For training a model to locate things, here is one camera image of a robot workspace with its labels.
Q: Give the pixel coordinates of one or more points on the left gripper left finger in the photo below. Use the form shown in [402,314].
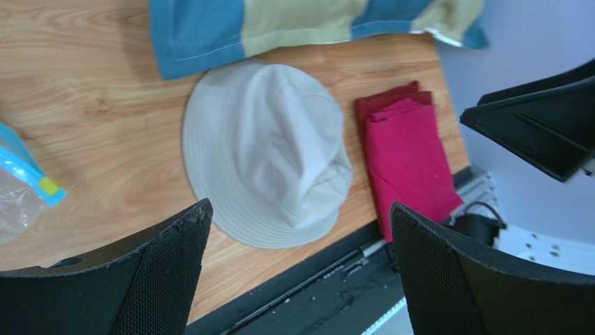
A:
[141,284]

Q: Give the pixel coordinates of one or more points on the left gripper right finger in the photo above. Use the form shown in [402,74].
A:
[454,284]

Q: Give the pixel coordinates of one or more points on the red folded cloth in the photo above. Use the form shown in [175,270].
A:
[404,155]

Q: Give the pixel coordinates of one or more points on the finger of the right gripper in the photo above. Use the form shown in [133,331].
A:
[548,123]

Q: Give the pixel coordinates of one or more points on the beige bucket hat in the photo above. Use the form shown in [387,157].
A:
[265,144]

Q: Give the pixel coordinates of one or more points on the plaid pillow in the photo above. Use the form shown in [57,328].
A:
[190,37]

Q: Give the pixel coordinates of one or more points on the clear zip top bag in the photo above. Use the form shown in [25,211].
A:
[26,191]

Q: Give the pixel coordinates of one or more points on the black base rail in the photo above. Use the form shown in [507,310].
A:
[347,287]

